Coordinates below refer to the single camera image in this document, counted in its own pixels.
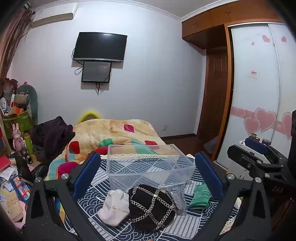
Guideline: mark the wooden wardrobe with sliding doors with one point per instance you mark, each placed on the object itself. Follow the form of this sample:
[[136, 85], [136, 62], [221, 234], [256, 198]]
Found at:
[[254, 92]]

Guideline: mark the white paper label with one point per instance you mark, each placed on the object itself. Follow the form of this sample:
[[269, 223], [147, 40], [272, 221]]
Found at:
[[254, 73]]

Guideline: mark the small wall monitor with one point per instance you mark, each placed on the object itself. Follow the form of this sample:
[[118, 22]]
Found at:
[[96, 71]]

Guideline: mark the pink rabbit figure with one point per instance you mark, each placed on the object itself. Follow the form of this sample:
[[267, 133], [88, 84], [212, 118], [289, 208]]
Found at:
[[18, 141]]

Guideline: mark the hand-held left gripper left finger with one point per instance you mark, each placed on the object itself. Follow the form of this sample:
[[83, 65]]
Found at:
[[87, 170]]

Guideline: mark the green bottle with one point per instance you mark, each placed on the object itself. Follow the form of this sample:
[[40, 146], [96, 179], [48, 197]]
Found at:
[[28, 143]]

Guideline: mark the white air conditioner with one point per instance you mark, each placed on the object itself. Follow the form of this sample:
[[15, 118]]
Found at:
[[53, 16]]

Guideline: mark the red can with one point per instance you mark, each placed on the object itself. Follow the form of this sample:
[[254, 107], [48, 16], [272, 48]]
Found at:
[[266, 141], [254, 136]]

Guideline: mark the brown wooden door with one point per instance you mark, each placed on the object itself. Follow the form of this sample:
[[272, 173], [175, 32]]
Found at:
[[214, 97]]

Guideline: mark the grey green plush toy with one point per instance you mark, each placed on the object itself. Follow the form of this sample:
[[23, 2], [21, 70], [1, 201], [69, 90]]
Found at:
[[29, 97]]

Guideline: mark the dark clothes pile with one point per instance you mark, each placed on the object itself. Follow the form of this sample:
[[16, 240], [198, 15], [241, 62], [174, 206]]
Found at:
[[52, 136]]

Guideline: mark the white sock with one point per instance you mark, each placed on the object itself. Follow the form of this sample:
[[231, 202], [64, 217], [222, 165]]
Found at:
[[114, 207]]

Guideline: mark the black wall television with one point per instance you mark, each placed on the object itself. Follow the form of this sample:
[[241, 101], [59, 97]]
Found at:
[[100, 47]]

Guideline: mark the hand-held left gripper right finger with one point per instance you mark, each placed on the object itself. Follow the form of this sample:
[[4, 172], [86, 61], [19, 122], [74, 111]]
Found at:
[[208, 171]]

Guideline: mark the green cardboard box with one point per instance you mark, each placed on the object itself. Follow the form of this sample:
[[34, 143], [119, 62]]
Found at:
[[17, 122]]

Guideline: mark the pile of papers and books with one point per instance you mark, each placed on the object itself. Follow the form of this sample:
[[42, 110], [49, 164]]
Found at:
[[12, 194]]

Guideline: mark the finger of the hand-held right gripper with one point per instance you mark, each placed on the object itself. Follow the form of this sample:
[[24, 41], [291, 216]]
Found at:
[[247, 160], [255, 144]]

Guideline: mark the brown curtain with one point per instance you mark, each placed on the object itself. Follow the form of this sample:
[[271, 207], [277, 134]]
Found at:
[[11, 41]]

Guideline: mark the yellow blanket with coloured patches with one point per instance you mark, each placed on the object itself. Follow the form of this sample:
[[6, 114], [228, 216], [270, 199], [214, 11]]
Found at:
[[101, 132]]

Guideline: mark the green knitted cloth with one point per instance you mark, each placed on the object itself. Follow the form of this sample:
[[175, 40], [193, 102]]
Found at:
[[200, 196]]

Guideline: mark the red book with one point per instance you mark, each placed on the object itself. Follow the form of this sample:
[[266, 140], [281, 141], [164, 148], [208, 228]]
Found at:
[[4, 164]]

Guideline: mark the yellow plush item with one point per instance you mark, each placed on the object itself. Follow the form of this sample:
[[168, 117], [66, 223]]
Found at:
[[89, 115]]

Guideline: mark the clear packet with grey cloth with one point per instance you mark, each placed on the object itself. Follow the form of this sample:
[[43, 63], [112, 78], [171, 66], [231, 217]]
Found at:
[[177, 197]]

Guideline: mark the clear plastic storage box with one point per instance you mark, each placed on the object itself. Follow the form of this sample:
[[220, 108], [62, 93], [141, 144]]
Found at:
[[148, 166]]

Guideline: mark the black camera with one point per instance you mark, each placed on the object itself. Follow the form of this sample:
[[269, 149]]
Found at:
[[27, 156]]

